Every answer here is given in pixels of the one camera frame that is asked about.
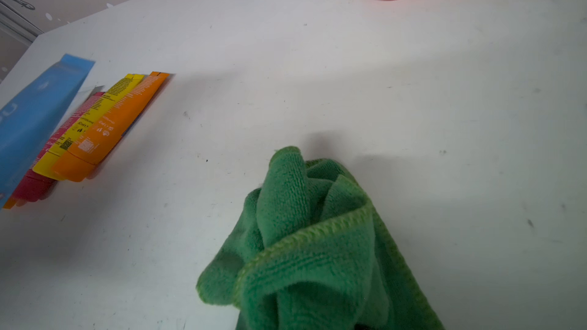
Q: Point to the yellow toothpaste tube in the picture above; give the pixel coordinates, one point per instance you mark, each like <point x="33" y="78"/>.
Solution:
<point x="45" y="165"/>

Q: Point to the green cleaning cloth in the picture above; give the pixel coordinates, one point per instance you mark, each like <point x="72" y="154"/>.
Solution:
<point x="310" y="251"/>

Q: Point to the orange toothpaste tube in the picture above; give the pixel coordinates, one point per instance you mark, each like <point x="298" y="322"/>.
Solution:
<point x="90" y="149"/>

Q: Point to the blue toothpaste tube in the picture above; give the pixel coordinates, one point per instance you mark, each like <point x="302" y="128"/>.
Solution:
<point x="29" y="119"/>

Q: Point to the white toothpaste tube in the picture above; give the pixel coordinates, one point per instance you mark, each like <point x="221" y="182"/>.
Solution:
<point x="94" y="92"/>

